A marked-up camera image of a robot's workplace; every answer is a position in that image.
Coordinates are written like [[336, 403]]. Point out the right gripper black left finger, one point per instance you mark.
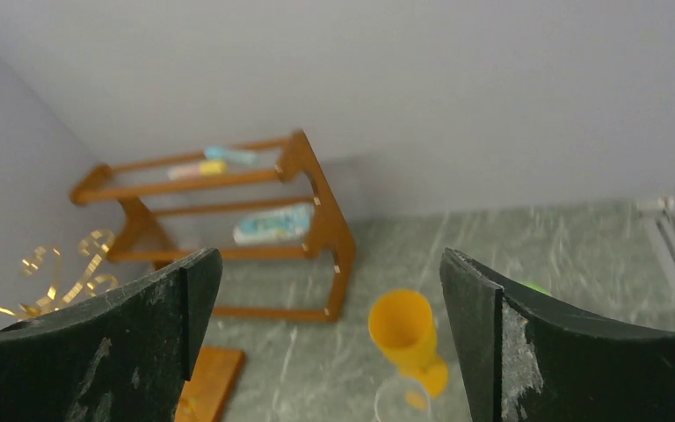
[[99, 349]]

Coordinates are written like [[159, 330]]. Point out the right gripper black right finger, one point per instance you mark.
[[526, 356]]

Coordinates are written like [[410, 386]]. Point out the orange plastic wine glass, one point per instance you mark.
[[401, 325]]

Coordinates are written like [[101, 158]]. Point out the green plastic wine glass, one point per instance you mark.
[[536, 288]]

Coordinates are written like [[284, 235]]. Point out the wooden shelf rack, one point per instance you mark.
[[166, 220]]

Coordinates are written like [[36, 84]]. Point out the blue toothbrush package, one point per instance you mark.
[[276, 225]]

